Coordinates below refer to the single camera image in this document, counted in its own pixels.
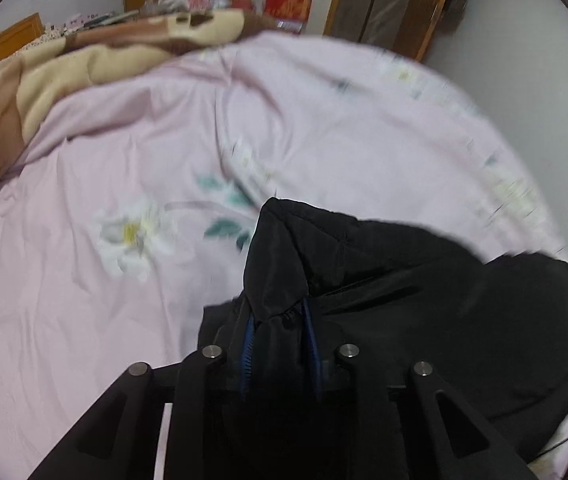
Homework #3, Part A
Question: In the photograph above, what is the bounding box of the wooden headboard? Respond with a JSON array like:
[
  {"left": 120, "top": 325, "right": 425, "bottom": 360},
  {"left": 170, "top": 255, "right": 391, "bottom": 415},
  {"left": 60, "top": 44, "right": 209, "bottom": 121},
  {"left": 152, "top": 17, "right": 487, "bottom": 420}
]
[{"left": 0, "top": 12, "right": 45, "bottom": 73}]

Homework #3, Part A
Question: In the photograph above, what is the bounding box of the black padded jacket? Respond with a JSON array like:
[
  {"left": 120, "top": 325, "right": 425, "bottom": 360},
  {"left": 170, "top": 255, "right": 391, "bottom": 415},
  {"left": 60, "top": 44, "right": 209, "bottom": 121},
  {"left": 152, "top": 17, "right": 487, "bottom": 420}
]
[{"left": 199, "top": 197, "right": 568, "bottom": 480}]

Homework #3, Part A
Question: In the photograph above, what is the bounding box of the wooden mesh door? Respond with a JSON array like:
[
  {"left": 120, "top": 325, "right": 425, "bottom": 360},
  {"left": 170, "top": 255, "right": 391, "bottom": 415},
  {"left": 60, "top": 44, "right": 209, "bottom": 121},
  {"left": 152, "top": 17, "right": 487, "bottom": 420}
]
[{"left": 324, "top": 0, "right": 460, "bottom": 61}]

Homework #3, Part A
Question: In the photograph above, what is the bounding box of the large red gift box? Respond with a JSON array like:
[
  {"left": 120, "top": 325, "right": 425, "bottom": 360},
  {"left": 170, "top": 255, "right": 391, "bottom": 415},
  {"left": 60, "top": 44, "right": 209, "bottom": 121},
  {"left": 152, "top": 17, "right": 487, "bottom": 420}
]
[{"left": 264, "top": 0, "right": 313, "bottom": 25}]

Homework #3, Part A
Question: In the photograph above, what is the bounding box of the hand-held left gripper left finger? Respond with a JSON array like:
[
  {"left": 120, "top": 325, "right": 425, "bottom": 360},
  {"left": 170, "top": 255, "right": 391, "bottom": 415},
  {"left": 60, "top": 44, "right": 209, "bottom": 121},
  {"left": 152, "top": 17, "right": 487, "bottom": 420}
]
[{"left": 26, "top": 310, "right": 259, "bottom": 480}]

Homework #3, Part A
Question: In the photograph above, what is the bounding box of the beige brown fleece blanket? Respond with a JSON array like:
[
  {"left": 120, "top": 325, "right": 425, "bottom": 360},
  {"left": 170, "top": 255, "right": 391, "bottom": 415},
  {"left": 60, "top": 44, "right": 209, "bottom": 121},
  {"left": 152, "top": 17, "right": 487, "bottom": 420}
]
[{"left": 0, "top": 10, "right": 285, "bottom": 211}]

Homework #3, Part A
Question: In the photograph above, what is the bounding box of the pink floral bedsheet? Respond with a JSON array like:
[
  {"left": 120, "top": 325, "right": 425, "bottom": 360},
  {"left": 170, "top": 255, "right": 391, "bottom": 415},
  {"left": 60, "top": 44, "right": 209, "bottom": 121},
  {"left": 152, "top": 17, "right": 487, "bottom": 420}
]
[{"left": 0, "top": 30, "right": 568, "bottom": 480}]

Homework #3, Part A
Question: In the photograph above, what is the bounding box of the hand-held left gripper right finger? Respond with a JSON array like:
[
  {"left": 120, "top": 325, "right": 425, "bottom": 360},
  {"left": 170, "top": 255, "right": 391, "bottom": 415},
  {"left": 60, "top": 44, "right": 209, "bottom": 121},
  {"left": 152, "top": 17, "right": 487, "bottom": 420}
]
[{"left": 301, "top": 300, "right": 539, "bottom": 480}]

